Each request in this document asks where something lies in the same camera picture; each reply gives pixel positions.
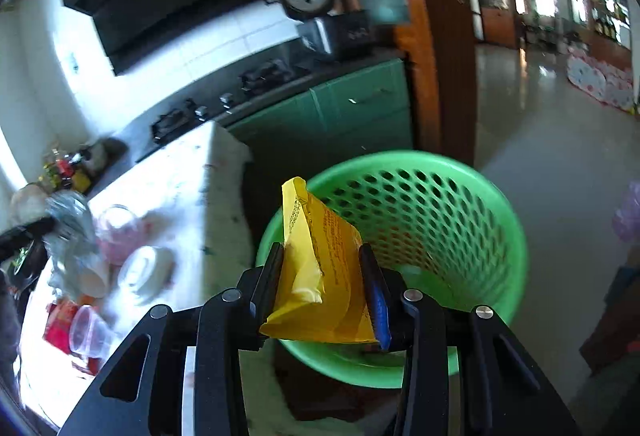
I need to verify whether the crushed clear plastic bottle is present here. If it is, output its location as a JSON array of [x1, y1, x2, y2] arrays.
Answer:
[[42, 191, 101, 267]]

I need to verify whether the green plastic mesh basket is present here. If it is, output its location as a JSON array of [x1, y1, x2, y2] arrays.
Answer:
[[255, 150, 530, 389]]

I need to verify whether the group of condiment bottles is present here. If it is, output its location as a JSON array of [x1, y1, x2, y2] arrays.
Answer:
[[39, 148, 98, 194]]

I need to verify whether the pale plastic bag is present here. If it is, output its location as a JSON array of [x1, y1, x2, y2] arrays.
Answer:
[[611, 181, 640, 241]]

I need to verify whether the black gas stove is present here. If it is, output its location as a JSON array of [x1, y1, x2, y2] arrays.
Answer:
[[135, 58, 313, 164]]

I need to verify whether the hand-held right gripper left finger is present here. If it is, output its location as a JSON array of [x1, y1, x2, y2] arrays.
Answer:
[[59, 243, 286, 436]]

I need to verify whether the red snack packet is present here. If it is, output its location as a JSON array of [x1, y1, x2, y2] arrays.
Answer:
[[42, 298, 106, 374]]

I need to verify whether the black countertop appliance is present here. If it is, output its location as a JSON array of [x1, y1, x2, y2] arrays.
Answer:
[[296, 10, 377, 62]]

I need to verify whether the white paper cup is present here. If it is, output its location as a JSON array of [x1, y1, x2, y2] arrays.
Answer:
[[74, 260, 110, 299]]

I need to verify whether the wooden display cabinet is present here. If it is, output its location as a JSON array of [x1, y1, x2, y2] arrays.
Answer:
[[580, 0, 632, 49]]

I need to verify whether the white printed tablecloth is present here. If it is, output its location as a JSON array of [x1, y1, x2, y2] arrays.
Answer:
[[20, 120, 301, 427]]

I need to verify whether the wooden door frame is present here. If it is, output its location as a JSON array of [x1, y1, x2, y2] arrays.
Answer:
[[400, 0, 478, 167]]

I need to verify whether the pink clear plastic cup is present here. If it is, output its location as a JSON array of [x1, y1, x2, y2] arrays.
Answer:
[[95, 205, 151, 264]]

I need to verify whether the yellow snack packet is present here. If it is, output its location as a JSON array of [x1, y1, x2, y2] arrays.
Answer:
[[259, 177, 381, 345]]

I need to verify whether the white round cup lid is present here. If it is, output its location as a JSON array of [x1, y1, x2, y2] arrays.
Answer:
[[117, 246, 175, 304]]

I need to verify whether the pink dotted play fence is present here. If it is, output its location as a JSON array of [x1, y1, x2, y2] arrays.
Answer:
[[566, 50, 636, 111]]

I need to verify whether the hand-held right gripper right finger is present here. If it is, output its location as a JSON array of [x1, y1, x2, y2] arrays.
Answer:
[[359, 243, 583, 436]]

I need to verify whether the green kitchen cabinet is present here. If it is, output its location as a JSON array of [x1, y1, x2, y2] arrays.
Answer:
[[227, 58, 416, 197]]

